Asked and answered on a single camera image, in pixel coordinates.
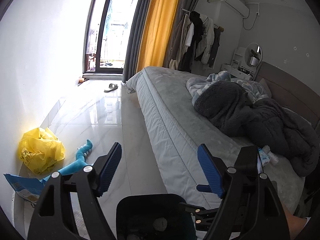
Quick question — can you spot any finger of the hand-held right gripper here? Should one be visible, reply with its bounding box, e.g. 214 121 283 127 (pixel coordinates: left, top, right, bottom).
179 202 225 217
194 216 217 233

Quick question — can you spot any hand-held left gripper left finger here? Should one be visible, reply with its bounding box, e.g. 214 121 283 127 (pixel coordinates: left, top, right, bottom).
27 142 122 240

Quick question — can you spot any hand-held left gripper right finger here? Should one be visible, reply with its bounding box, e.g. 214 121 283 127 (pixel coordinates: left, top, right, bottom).
196 144 291 240

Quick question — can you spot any person's right forearm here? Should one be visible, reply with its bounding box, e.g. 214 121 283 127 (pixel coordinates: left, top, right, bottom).
281 202 309 240

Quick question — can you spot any wet wipes packet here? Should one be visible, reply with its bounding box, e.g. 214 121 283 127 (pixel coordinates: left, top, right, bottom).
257 148 272 166

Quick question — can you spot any blue dinosaur toy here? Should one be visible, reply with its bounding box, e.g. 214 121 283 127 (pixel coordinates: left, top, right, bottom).
44 139 94 180

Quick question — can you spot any dark grey fleece blanket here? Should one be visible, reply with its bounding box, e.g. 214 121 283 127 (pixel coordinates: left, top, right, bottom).
192 80 320 177

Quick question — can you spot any bed with grey sheet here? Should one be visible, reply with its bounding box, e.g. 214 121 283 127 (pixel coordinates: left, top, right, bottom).
125 66 313 218

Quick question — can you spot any yellow plastic bag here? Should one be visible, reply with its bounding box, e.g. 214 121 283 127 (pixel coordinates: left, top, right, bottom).
18 127 66 175

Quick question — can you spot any beige pillow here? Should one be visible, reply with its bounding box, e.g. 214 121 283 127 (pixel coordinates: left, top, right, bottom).
259 78 272 97

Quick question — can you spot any upholstered bed headboard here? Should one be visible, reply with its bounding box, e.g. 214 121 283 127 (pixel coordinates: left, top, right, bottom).
255 61 320 128

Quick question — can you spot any blue patterned duvet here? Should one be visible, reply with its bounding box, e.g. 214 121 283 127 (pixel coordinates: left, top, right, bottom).
185 70 272 105

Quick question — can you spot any blue snack bag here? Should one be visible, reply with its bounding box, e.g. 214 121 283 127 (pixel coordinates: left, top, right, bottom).
4 174 47 203

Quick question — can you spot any white dresser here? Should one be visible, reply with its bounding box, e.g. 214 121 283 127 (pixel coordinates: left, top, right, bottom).
221 64 255 80

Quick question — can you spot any white desk organizer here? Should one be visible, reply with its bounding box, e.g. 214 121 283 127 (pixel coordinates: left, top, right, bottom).
232 47 247 67

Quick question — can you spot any round mirror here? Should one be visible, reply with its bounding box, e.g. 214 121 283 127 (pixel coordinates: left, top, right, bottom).
244 42 263 67

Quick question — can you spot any dark green garment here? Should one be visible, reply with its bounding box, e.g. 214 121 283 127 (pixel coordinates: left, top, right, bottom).
209 29 222 68

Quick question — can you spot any white jacket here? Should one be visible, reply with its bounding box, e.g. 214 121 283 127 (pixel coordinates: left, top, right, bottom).
195 15 215 64

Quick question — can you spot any sliding glass door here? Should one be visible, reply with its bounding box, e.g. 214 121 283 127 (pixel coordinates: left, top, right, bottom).
84 0 150 75

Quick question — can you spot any clothes rack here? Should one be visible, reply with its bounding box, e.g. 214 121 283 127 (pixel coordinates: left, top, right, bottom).
181 8 224 32

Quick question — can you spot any black garment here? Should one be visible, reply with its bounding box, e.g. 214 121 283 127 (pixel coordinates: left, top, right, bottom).
189 11 205 50

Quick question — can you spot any yellow curtain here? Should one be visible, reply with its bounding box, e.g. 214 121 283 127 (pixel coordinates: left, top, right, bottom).
136 0 185 68

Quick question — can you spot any white air conditioner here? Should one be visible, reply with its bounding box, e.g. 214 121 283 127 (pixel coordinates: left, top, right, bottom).
216 0 250 18

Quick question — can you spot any air conditioner cable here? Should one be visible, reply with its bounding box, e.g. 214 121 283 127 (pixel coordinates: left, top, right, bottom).
242 2 260 30

